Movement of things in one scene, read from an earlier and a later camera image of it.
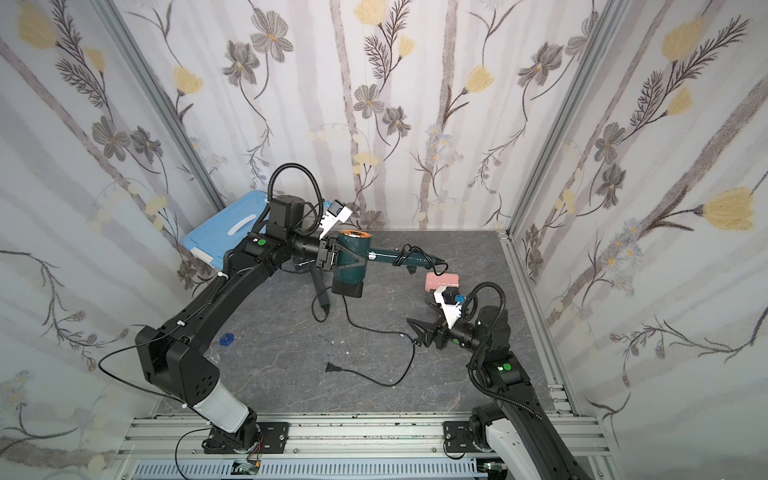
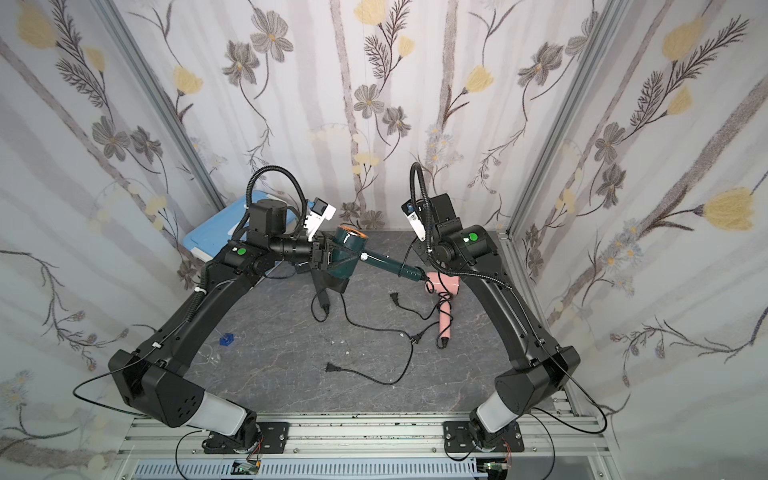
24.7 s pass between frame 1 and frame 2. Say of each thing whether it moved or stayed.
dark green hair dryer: moved
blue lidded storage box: stayed
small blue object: stayed
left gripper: stayed
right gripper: moved
